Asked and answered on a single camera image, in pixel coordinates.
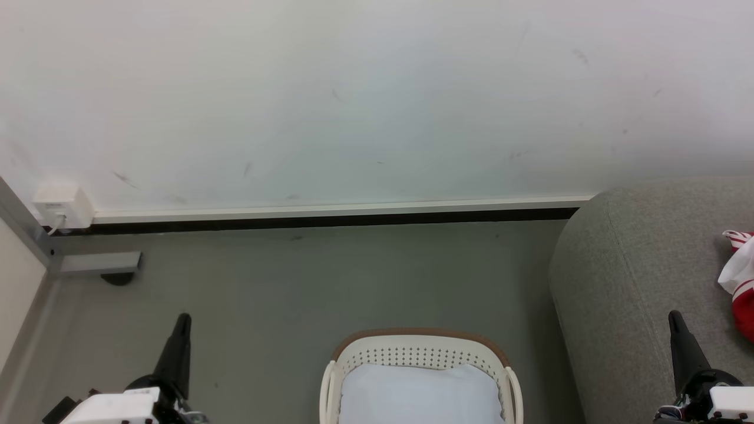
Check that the red and white garment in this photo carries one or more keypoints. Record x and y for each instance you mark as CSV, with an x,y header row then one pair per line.
x,y
743,277

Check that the white brown-rimmed laundry basket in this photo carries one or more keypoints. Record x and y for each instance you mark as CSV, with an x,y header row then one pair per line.
x,y
412,353

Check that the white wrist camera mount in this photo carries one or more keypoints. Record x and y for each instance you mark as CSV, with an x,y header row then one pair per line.
x,y
112,409
733,403

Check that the grey fabric sofa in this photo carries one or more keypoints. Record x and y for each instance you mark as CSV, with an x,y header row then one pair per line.
x,y
624,282

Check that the grey metal frame post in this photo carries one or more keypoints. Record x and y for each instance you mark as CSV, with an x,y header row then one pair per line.
x,y
26,227

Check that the black round floor foot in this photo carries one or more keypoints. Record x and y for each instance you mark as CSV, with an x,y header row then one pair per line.
x,y
118,278

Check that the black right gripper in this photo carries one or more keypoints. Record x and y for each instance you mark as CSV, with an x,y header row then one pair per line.
x,y
695,400

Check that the white wall socket box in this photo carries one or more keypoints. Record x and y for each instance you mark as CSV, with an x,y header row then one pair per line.
x,y
63,206

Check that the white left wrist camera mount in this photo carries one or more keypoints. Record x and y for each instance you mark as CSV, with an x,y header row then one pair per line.
x,y
112,409

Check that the grey metal foot bracket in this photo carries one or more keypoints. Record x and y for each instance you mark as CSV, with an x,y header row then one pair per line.
x,y
100,262

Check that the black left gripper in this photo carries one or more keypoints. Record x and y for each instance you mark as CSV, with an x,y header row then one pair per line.
x,y
177,406

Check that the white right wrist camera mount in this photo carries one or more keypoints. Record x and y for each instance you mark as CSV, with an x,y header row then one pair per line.
x,y
733,403

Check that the white partition panel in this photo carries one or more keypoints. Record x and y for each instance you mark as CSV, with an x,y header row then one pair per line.
x,y
17,288

